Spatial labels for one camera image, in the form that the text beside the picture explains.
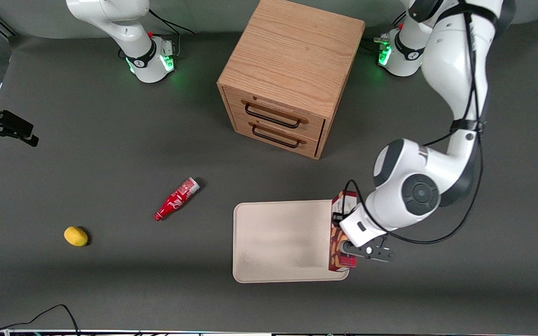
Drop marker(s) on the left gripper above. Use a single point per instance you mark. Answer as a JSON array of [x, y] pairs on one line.
[[338, 217]]

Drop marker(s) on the red plaid cookie box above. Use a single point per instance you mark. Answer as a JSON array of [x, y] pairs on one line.
[[336, 262]]

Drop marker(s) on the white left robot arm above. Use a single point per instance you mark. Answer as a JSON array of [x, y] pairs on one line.
[[456, 70]]

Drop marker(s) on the cream rectangular tray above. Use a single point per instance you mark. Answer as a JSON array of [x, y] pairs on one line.
[[278, 242]]

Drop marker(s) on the yellow lemon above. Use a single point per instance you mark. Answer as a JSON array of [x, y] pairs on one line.
[[75, 236]]

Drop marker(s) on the wooden drawer front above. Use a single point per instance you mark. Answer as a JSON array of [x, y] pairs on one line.
[[316, 127], [241, 127]]

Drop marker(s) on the red soda bottle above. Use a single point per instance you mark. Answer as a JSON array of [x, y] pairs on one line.
[[175, 199]]

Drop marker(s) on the oak wooden drawer cabinet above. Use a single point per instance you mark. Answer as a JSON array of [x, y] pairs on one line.
[[292, 51]]

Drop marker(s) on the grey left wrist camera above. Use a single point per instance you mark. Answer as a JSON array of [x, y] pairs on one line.
[[337, 217]]

